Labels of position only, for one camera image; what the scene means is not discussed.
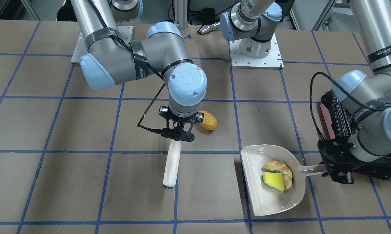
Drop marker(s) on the beige hand brush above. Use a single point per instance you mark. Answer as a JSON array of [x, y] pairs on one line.
[[172, 164]]

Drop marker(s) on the orange-yellow bread bun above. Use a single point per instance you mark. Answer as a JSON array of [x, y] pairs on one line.
[[209, 122]]

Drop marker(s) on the yellow sponge piece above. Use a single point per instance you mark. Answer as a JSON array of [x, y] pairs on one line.
[[274, 180]]

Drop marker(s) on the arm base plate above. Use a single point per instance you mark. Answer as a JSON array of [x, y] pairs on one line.
[[249, 54]]

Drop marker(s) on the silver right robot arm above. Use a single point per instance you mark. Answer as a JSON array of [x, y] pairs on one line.
[[111, 61]]

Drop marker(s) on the black lined trash bin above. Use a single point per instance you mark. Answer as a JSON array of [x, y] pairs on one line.
[[344, 126]]

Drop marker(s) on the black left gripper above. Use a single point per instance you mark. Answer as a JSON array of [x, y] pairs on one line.
[[339, 175]]

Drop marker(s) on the aluminium frame post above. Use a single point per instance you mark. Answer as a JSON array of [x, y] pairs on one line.
[[181, 14]]

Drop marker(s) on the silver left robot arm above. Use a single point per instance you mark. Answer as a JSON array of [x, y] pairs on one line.
[[368, 101]]

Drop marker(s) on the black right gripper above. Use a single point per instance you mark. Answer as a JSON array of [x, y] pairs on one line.
[[164, 111]]

